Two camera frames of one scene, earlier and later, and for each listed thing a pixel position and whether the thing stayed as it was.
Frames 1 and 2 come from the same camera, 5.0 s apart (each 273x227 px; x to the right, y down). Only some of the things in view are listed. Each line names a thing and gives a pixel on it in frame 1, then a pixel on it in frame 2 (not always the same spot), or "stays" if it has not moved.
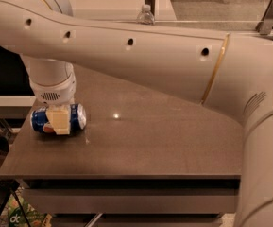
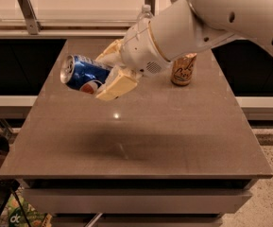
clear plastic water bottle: (145, 16) stays
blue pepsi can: (41, 123) → (84, 74)
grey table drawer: (94, 201) stays
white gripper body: (55, 94) → (138, 51)
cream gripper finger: (59, 116) → (120, 79)
